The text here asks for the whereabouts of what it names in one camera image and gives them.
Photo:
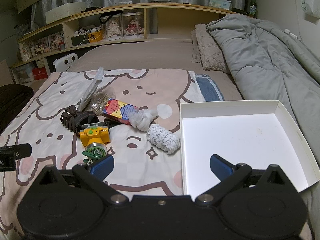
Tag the wooden headboard shelf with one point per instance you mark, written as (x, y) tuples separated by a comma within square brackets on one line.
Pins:
[(160, 7)]

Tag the doll in clear case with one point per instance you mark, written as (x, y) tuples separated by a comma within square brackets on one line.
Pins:
[(132, 26), (113, 28)]

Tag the beige fluffy pillow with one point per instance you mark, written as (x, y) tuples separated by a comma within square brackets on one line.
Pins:
[(210, 47)]

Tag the printed figure box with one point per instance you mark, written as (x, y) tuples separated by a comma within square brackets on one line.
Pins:
[(38, 46), (57, 42)]

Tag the white heater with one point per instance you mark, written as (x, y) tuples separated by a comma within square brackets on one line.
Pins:
[(65, 63)]

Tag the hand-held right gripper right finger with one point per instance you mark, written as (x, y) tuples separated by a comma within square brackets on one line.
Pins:
[(221, 166)]

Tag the white wall socket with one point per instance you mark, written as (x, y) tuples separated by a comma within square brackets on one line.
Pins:
[(291, 33)]

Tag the red box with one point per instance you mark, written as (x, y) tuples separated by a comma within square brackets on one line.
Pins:
[(40, 73)]

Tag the blue white cloth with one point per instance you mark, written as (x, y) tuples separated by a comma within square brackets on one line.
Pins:
[(208, 87)]

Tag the patterned white cloth bundle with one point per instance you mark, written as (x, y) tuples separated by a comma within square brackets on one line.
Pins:
[(162, 137)]

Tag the dark green box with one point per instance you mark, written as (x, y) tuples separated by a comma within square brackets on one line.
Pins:
[(78, 40)]

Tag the white basket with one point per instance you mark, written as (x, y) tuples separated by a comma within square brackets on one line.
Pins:
[(41, 63)]

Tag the white storage box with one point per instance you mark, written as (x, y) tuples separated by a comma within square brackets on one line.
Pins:
[(65, 12)]

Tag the silver zip bag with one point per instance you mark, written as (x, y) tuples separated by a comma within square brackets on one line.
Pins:
[(91, 90)]

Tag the cartoon printed blanket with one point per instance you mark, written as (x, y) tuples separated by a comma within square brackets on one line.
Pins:
[(62, 110)]

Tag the dark cloth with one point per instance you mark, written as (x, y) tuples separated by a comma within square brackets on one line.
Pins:
[(13, 102)]

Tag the brown hair claw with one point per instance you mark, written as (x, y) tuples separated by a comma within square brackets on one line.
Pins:
[(67, 118)]

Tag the white cardboard box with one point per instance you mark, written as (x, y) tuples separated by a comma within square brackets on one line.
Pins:
[(237, 135)]

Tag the clear storage bin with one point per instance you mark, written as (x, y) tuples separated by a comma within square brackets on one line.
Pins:
[(23, 74)]

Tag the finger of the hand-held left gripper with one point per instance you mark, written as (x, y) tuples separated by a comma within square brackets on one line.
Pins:
[(22, 150)]

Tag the crumpled white plastic bag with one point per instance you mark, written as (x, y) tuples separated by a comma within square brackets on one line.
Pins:
[(142, 120)]

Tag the tissue box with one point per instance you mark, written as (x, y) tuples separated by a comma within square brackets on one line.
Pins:
[(220, 4)]

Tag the yellow box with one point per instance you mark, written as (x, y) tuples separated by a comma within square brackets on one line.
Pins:
[(95, 36)]

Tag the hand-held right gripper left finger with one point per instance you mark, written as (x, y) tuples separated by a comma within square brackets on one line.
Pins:
[(102, 167)]

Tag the taupe bed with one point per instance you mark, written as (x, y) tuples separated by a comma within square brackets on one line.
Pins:
[(140, 57)]

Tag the colourful printed box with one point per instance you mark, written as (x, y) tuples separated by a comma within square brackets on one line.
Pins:
[(120, 110)]

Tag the green glass bottle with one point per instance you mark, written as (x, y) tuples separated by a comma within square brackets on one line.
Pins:
[(252, 7)]

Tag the grey quilted duvet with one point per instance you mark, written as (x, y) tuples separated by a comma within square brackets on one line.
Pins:
[(262, 55)]

